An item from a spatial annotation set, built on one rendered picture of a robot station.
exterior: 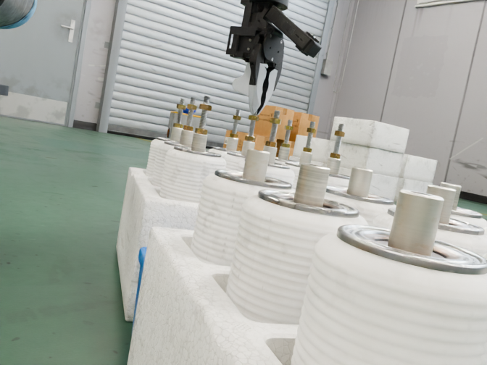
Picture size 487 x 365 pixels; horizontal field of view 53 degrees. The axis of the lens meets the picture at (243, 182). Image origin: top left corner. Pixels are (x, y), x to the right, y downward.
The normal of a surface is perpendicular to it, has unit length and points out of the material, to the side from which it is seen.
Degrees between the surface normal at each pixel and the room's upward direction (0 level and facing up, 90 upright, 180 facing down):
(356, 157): 90
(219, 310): 0
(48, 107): 90
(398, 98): 90
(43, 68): 90
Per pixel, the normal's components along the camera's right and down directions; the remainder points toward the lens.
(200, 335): -0.93, -0.14
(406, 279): -0.15, -0.49
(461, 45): -0.81, -0.09
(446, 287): 0.09, -0.44
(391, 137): 0.57, 0.18
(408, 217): -0.59, -0.03
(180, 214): 0.28, 0.14
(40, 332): 0.18, -0.98
